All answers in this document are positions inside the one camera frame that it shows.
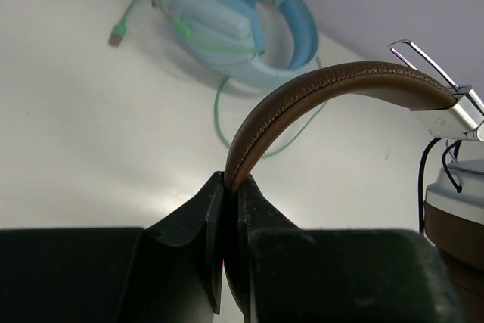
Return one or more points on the brown silver headphones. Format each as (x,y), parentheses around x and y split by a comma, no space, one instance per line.
(450,111)

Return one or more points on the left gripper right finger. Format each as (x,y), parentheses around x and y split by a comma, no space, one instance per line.
(279,272)

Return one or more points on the light blue headphones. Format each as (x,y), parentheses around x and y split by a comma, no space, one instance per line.
(227,36)

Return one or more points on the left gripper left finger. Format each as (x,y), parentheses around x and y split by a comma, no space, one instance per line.
(169,272)

